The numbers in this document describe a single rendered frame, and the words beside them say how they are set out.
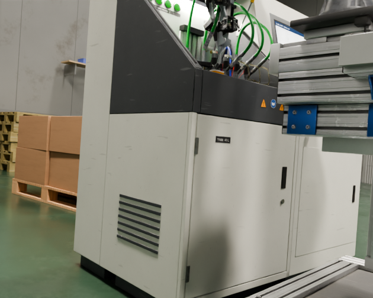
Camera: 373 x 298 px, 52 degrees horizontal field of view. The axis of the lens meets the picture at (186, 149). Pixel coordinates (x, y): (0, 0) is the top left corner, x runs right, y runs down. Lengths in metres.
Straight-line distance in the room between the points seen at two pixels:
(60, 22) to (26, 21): 0.73
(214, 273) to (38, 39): 7.51
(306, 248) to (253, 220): 0.48
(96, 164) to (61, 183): 1.90
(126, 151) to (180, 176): 0.38
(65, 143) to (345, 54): 3.07
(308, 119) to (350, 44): 0.28
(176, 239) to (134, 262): 0.30
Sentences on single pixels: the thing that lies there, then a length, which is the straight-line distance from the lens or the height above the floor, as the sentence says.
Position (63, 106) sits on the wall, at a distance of 8.71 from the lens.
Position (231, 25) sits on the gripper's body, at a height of 1.22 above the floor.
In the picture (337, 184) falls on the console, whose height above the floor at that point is 0.51.
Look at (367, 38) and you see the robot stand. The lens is 0.97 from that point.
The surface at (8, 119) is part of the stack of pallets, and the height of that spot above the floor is 0.89.
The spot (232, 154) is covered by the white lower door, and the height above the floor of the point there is 0.64.
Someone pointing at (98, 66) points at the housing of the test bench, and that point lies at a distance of 1.99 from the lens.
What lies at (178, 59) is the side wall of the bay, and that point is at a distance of 1.48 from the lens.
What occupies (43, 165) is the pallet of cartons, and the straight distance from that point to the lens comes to 4.06.
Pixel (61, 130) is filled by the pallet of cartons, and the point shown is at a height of 0.71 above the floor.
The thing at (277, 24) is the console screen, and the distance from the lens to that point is 2.37.
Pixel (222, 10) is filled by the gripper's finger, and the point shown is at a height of 1.23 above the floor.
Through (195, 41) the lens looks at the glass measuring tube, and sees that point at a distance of 2.11.
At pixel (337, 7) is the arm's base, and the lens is 1.15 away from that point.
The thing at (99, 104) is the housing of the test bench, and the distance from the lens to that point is 1.94.
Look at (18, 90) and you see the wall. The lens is 8.31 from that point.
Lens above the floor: 0.67
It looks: 1 degrees down
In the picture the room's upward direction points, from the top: 4 degrees clockwise
